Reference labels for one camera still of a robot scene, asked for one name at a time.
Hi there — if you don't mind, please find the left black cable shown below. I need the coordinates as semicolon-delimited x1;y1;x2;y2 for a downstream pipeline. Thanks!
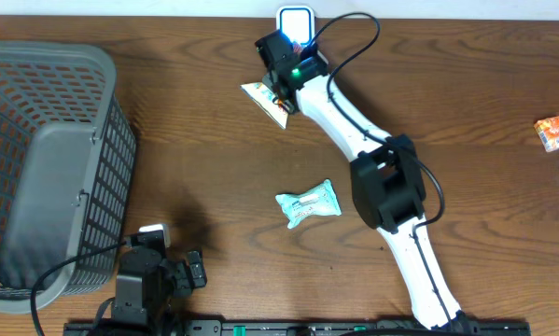
29;240;133;336

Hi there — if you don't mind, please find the yellow snack bag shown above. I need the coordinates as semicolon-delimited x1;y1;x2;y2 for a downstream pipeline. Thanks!
241;82;288;130

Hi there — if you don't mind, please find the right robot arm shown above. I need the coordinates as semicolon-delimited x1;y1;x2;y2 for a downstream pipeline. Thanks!
255;31;470;333

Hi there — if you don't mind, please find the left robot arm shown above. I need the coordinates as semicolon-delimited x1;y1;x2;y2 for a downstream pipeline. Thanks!
88;246;207;336

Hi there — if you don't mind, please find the mint green snack packet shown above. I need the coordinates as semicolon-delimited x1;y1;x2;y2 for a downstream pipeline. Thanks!
275;179;342;230

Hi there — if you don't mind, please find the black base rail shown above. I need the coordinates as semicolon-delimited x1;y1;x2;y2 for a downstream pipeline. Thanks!
63;318;533;336

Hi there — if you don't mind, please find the grey plastic basket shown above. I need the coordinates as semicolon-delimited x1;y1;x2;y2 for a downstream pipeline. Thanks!
0;41;136;314

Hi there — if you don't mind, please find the orange snack packet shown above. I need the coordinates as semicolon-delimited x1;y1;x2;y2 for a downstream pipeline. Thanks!
534;116;559;152

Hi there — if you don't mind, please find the white barcode scanner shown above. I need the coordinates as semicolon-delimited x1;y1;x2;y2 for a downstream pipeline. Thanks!
275;5;316;54

